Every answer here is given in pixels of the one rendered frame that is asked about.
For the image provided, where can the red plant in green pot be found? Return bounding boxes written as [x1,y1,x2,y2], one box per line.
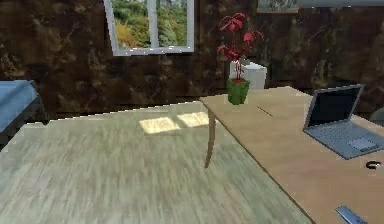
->
[217,12,265,106]

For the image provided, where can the thin brown pencil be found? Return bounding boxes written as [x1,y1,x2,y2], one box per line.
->
[255,105,274,118]

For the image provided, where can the white bin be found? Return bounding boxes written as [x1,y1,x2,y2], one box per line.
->
[229,59,268,90]

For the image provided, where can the white framed window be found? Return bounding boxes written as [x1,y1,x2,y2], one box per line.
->
[103,0,196,57]

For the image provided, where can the light wooden table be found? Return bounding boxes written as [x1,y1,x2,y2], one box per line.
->
[199,85,384,224]

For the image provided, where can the grey open laptop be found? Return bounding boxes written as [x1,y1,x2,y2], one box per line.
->
[302,83,384,160]

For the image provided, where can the blue bed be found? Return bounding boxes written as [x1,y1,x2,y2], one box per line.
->
[0,79,48,150]

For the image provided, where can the grey flat phone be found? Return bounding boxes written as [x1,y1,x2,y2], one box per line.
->
[335,205,368,224]

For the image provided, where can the framed wall picture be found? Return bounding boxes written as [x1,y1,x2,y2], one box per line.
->
[256,0,300,14]

